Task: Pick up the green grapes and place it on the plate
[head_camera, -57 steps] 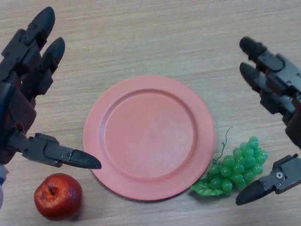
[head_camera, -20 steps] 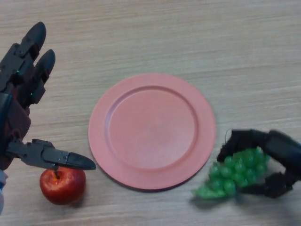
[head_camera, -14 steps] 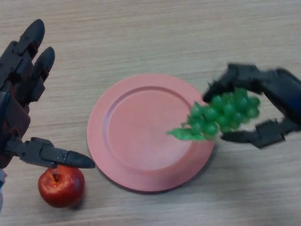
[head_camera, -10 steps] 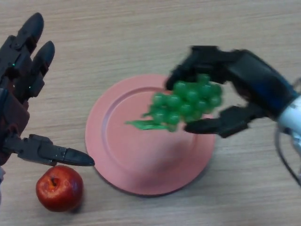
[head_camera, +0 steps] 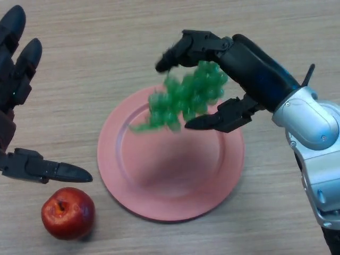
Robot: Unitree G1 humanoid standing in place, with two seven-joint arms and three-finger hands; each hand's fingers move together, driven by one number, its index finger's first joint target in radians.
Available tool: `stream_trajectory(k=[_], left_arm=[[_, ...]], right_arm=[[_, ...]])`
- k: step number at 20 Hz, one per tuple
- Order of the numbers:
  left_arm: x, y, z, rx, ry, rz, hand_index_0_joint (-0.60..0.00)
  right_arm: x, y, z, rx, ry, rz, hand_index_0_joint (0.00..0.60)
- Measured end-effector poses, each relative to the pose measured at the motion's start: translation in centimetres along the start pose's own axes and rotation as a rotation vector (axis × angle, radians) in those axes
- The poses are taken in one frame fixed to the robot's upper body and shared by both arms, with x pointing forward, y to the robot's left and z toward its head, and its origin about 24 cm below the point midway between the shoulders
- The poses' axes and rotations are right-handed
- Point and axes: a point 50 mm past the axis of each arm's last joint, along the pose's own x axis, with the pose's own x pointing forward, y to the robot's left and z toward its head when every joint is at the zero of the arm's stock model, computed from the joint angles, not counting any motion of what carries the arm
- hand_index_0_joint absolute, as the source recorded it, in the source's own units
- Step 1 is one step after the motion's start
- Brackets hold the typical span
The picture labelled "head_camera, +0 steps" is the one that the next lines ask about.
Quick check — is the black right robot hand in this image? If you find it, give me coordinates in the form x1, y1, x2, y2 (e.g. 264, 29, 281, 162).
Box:
155, 29, 302, 133

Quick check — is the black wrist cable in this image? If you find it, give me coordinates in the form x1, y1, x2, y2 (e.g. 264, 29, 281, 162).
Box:
301, 63, 316, 88

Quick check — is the pink round plate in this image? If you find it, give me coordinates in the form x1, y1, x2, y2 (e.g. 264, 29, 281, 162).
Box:
97, 84, 245, 222

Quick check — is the red apple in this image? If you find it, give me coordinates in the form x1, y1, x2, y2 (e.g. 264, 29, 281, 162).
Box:
41, 187, 96, 241

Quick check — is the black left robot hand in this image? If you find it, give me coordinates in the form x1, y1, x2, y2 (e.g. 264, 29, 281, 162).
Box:
0, 4, 94, 184

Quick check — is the green grape bunch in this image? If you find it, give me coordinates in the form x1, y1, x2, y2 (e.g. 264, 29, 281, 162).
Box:
129, 60, 230, 134

